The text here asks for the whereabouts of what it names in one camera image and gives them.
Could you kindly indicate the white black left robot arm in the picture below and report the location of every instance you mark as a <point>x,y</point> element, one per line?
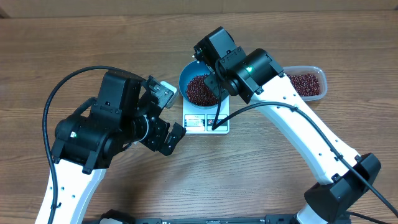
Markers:
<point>125,112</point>

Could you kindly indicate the red beans in bowl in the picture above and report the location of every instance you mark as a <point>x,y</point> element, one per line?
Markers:
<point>195,92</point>

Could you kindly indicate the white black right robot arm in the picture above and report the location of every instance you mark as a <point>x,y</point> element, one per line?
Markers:
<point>342,174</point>

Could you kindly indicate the white digital kitchen scale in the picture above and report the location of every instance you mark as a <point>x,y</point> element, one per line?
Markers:
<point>199,119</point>

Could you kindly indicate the red beans in container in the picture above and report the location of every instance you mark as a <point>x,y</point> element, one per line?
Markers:
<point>306,84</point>

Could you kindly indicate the clear plastic bean container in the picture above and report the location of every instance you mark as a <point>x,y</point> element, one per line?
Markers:
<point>319,73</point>

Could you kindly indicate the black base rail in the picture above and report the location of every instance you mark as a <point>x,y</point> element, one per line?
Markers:
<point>114,216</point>

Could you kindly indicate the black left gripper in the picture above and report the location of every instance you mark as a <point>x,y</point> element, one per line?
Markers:
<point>156,143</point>

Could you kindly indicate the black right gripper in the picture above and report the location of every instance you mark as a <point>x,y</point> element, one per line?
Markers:
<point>219,86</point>

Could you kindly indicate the blue metal bowl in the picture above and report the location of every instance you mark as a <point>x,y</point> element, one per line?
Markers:
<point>190,71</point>

